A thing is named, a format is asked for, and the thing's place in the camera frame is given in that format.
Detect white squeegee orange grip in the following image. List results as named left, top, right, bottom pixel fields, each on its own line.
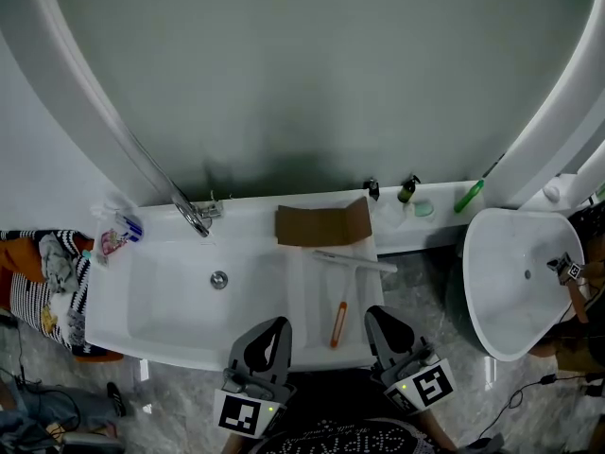
left=311, top=249, right=400, bottom=350

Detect person's right forearm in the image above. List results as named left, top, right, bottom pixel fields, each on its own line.
left=419, top=406, right=460, bottom=454

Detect white ledge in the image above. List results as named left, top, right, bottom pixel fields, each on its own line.
left=372, top=179, right=489, bottom=255

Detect black white striped blanket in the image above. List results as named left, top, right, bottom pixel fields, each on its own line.
left=0, top=228, right=94, bottom=357

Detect person's black printed shirt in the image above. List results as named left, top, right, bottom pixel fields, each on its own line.
left=247, top=370, right=441, bottom=454

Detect chrome faucet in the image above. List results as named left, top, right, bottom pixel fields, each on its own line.
left=171, top=191, right=225, bottom=239

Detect black striped shoe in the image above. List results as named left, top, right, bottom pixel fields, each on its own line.
left=105, top=381, right=129, bottom=418

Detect white freestanding basin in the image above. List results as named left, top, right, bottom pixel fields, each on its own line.
left=461, top=206, right=588, bottom=363

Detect small yellow item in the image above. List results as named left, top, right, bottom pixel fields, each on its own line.
left=39, top=305, right=60, bottom=333

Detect black floor cable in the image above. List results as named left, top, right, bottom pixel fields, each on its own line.
left=478, top=374, right=562, bottom=445

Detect brown cardboard piece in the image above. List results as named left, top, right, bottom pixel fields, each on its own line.
left=274, top=196, right=373, bottom=249

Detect grey crumpled clothes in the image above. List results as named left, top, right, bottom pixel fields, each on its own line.
left=38, top=234, right=79, bottom=294

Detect small teal capped tube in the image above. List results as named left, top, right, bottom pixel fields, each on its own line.
left=80, top=248, right=111, bottom=270

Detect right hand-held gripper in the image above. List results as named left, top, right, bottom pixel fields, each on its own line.
left=364, top=306, right=458, bottom=416

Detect pink packet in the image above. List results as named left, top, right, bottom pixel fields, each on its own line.
left=98, top=228, right=130, bottom=256

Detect another person's forearm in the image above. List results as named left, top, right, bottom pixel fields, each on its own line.
left=563, top=278, right=590, bottom=325

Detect orange sofa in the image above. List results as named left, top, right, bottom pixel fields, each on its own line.
left=0, top=228, right=125, bottom=364

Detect blue grey fabric bundle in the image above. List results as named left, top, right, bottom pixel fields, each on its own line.
left=0, top=379, right=120, bottom=454

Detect bright green spray bottle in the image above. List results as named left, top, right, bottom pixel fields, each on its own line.
left=453, top=153, right=508, bottom=215

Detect person's left forearm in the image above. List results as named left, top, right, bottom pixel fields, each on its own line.
left=223, top=434, right=252, bottom=454

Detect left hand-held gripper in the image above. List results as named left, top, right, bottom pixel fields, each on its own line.
left=213, top=317, right=299, bottom=441

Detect olive green pump bottle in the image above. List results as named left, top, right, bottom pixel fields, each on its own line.
left=396, top=173, right=423, bottom=205

